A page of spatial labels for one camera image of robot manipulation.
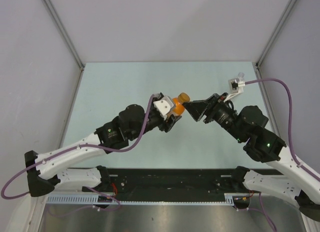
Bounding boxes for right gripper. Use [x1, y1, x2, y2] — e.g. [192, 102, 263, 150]
[181, 93, 246, 142]

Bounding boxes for orange bottle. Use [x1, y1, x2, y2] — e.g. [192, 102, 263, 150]
[172, 97, 185, 116]

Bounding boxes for clear plastic bottle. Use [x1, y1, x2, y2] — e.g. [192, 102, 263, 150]
[237, 72, 245, 81]

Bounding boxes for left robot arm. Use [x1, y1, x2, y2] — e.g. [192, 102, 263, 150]
[24, 93, 190, 197]

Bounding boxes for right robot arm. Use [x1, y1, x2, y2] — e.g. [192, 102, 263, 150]
[183, 94, 320, 221]

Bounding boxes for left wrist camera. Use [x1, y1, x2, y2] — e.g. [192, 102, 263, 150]
[153, 96, 175, 120]

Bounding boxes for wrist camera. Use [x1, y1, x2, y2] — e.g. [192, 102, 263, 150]
[224, 78, 245, 102]
[153, 96, 175, 120]

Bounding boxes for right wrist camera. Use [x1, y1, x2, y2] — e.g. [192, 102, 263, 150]
[224, 78, 245, 102]

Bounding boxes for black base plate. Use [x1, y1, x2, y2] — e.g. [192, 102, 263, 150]
[81, 168, 288, 195]

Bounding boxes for slotted cable duct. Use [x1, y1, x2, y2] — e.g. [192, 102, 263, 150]
[46, 193, 251, 206]

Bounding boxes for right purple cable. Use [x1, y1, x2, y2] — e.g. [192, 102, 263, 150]
[243, 78, 320, 182]

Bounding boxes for right aluminium frame post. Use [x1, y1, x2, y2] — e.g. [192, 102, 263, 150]
[254, 0, 305, 67]

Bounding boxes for aluminium frame post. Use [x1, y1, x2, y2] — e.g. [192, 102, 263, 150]
[37, 0, 85, 69]
[254, 0, 305, 67]

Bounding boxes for left aluminium frame post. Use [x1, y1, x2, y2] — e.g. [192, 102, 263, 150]
[37, 0, 85, 69]

